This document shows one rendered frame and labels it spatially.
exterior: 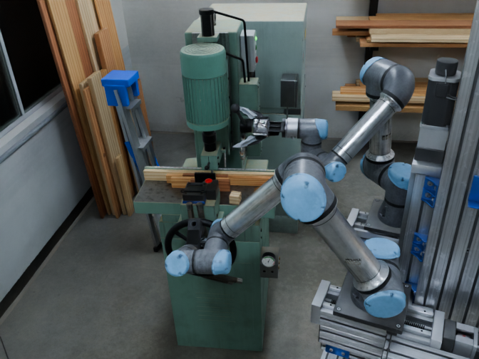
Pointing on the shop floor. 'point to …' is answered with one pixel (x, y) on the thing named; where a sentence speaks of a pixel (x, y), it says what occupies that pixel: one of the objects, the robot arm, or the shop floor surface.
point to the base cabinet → (222, 302)
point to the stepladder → (112, 85)
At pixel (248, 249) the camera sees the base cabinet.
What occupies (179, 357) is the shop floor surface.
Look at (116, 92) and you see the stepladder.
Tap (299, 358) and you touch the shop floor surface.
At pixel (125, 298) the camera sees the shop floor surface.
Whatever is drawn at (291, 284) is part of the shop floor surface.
